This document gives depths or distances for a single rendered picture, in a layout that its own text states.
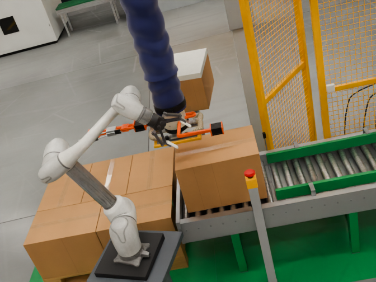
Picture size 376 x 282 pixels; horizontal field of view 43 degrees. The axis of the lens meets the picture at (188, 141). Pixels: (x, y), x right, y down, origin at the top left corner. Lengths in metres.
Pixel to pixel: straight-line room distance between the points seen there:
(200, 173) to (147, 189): 0.73
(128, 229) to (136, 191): 1.15
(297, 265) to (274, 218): 0.50
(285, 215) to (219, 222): 0.47
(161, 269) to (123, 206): 0.45
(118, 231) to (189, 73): 2.15
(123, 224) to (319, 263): 1.61
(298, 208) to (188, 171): 0.81
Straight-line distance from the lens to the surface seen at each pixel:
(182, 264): 3.93
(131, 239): 2.87
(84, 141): 2.55
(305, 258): 3.82
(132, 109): 2.41
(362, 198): 3.50
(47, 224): 4.06
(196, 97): 4.63
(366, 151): 3.89
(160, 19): 3.01
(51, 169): 2.62
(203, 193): 3.45
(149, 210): 3.73
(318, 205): 3.44
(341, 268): 3.74
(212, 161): 3.30
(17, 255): 4.87
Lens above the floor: 2.80
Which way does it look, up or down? 31 degrees down
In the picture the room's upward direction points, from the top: 16 degrees counter-clockwise
